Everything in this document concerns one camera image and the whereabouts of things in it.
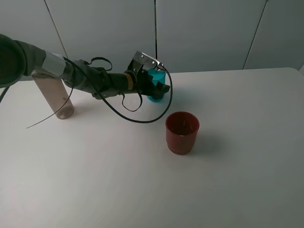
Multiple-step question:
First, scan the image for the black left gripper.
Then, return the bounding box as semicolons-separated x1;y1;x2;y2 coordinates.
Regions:
124;60;170;99

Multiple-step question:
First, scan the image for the teal translucent plastic cup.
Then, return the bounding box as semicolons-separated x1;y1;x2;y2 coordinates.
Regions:
148;69;166;103

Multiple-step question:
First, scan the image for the clear brownish water bottle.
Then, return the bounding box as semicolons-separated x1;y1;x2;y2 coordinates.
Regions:
31;70;75;120

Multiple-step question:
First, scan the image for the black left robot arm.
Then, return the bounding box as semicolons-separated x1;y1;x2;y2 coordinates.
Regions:
0;35;170;100

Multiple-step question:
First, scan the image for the red plastic cup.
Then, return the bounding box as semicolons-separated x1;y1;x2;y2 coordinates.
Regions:
165;111;200;155

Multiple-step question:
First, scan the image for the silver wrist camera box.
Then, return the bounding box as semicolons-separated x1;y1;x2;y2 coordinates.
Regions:
133;51;163;69

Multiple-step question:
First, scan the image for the thin black flat cable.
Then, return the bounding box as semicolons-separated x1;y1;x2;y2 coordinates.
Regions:
26;57;143;129

